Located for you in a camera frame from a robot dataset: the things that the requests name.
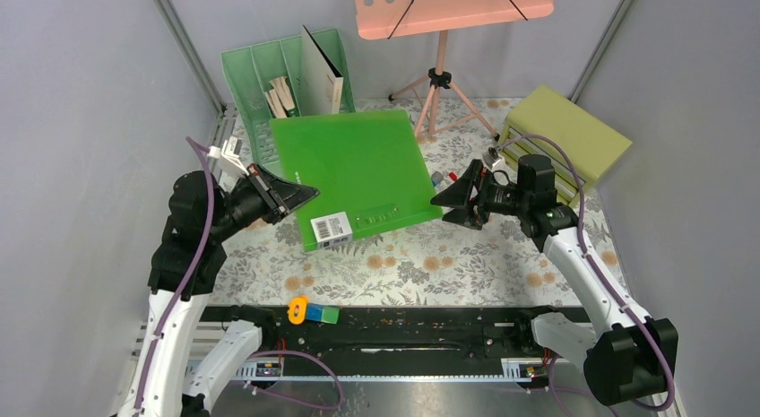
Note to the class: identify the pink music stand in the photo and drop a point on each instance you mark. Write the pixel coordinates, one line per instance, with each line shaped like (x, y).
(389, 19)

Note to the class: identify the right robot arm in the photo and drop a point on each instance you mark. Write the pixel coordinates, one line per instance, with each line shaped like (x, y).
(626, 355)

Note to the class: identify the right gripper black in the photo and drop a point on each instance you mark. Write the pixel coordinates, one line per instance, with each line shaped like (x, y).
(460, 195)

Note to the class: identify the purple Treehouse book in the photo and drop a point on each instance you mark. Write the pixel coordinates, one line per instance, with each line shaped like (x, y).
(275, 104)

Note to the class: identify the white binder folder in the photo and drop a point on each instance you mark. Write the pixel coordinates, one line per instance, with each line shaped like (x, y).
(321, 82)

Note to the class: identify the blue grey toy piece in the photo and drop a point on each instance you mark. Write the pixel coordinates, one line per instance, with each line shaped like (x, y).
(437, 178)

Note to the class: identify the orange blue green block stack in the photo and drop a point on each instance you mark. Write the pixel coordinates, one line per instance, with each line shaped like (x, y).
(301, 310)

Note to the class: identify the green plastic folder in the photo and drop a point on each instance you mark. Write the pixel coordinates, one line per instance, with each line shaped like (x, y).
(368, 169)

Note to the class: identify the yellow-green drawer cabinet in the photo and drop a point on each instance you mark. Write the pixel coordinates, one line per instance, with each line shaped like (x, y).
(591, 145)

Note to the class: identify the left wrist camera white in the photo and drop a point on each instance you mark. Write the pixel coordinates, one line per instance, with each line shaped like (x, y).
(227, 157)

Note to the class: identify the green desktop file organizer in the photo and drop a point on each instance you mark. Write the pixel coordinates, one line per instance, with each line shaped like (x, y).
(248, 72)

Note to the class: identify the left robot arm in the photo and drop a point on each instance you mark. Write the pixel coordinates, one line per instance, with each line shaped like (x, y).
(182, 277)

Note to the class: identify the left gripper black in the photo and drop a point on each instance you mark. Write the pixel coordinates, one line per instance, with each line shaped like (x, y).
(284, 196)

